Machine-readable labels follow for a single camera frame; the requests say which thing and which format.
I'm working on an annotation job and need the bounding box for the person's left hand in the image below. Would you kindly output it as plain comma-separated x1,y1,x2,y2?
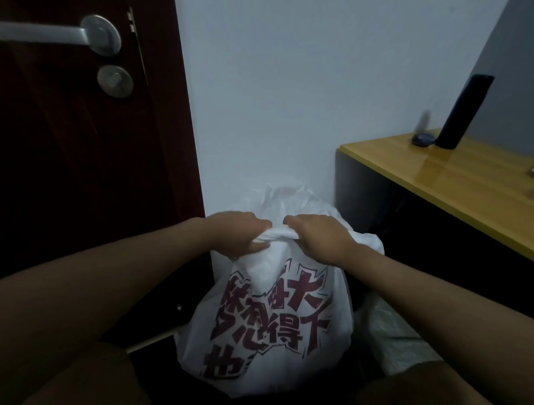
204,211,274,260

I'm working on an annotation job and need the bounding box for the person's right hand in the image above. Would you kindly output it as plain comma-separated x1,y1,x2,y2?
283,214,362,266

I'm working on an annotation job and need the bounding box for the white bag with red print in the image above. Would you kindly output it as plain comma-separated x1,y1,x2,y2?
174,183,385,399

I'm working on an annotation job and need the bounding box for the grey woven sack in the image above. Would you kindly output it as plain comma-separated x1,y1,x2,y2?
358,290,443,376

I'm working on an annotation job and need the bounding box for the person's left forearm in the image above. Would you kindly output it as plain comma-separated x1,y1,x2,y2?
0,219,217,405

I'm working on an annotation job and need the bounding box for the person's right forearm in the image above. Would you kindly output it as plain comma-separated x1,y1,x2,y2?
348,246,534,405

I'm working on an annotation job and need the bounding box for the person's right leg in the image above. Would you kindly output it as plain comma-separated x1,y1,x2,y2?
358,360,493,405

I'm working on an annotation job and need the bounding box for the person's leg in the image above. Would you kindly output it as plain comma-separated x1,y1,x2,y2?
21,342,151,405
358,360,493,405

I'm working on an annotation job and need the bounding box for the person's left leg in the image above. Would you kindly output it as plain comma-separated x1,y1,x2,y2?
21,342,151,405

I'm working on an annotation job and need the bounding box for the dark brown wooden door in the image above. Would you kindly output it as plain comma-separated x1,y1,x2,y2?
133,0,206,234

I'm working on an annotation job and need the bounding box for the yellow wooden desk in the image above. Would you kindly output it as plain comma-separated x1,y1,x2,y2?
338,129,534,263

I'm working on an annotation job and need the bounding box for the black cylindrical bottle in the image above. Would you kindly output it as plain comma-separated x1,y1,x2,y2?
434,74,496,150

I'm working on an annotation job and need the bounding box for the silver thumb-turn lock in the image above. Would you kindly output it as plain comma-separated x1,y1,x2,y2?
96,65,135,99

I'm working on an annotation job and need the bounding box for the silver door latch plate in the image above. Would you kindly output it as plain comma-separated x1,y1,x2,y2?
126,6,150,86

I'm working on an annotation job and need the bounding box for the silver door handle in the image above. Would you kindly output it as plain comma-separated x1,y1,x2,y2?
0,14,122,57

